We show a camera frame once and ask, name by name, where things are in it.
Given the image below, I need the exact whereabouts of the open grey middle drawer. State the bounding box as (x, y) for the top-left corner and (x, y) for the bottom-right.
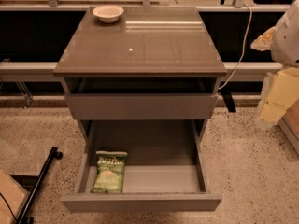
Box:
(61, 147), (223, 214)

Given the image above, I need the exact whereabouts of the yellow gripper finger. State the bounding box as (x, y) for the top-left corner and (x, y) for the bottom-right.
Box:
(255, 67), (299, 130)
(250, 26), (276, 51)

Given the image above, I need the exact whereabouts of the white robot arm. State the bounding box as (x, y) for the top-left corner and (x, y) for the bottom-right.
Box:
(250, 0), (299, 130)

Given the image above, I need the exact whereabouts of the green jalapeno chip bag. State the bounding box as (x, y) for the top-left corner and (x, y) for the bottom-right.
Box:
(91, 151), (127, 193)

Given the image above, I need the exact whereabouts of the white bowl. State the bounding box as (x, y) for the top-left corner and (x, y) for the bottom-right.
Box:
(93, 5), (124, 23)

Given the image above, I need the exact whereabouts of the black metal stand leg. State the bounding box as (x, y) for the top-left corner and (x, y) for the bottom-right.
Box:
(15, 147), (63, 224)

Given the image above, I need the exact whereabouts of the grey metal railing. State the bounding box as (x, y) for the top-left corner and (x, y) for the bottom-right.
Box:
(0, 62), (282, 82)

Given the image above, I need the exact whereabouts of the grey drawer cabinet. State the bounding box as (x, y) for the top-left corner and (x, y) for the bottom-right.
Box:
(52, 5), (228, 170)

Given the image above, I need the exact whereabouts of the grey top drawer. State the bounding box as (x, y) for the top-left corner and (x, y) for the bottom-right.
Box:
(64, 77), (219, 120)

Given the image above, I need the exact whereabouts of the white cable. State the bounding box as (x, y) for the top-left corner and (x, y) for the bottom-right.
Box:
(218, 4), (253, 91)

